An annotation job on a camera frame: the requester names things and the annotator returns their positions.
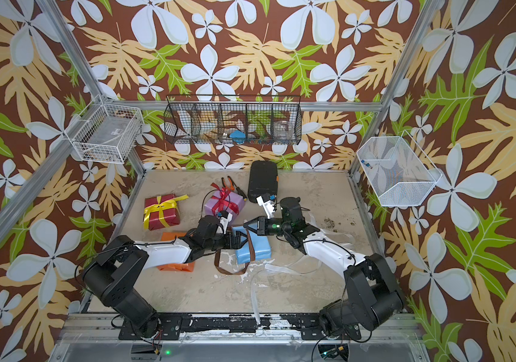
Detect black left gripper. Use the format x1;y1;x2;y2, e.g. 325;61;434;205
204;230;250;252

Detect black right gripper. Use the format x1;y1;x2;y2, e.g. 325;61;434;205
243;216;293;237

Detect light blue gift box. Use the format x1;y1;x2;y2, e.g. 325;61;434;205
232;226;271;265

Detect purple gift box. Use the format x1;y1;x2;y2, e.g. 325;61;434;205
204;190;245;223

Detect orange gift box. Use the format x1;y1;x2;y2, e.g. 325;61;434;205
157;232;195;272

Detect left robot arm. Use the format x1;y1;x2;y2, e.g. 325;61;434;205
81;216;255;342

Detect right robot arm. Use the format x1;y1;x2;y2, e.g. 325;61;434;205
244;196;406;342

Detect red satin ribbon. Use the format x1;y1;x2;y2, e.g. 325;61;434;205
211;183;240;216

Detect dark red gift box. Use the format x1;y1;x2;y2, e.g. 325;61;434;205
143;193;182;232

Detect yellow satin ribbon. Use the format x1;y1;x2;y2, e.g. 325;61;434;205
143;194;190;230

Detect black hard case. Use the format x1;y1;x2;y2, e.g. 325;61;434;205
247;161;278;204

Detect blue object in basket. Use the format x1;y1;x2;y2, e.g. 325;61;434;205
229;130;247;145

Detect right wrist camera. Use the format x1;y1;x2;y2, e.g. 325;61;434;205
256;194;277;219

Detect orange handled pliers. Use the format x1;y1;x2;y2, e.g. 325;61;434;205
221;176;247;201

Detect black wire basket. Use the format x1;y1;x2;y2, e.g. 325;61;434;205
161;94;303;145

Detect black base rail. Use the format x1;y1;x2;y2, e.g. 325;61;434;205
119;313;361;342

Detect white wire basket right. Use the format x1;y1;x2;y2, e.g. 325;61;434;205
357;132;443;208

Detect white wire basket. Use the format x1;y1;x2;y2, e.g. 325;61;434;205
67;96;144;164
357;132;443;208

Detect white wire basket left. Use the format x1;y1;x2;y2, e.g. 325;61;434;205
67;96;144;164

